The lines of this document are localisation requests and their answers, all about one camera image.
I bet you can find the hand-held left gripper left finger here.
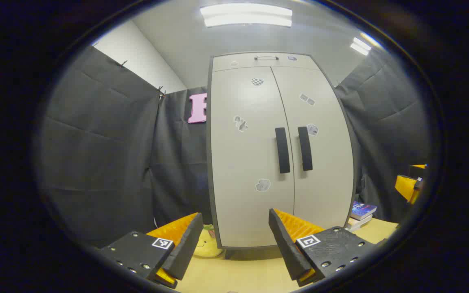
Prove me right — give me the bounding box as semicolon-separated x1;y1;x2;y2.
98;212;204;289

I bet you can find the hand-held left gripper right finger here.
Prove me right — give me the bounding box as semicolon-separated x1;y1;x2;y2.
268;208;377;287

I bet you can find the grey double-door shoe cabinet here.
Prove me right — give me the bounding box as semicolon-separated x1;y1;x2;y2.
207;51;359;259

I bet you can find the yellow plush toy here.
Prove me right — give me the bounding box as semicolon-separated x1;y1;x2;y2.
193;224;224;258

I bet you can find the blue book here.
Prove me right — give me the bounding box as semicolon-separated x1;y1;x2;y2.
351;201;377;221

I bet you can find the black backdrop cloth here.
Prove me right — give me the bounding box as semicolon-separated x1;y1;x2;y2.
39;45;430;249

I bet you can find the small ceiling light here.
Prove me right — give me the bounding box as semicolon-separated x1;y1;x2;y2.
349;37;372;56

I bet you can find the large ceiling light panel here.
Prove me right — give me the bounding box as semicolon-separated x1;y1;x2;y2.
200;3;293;28

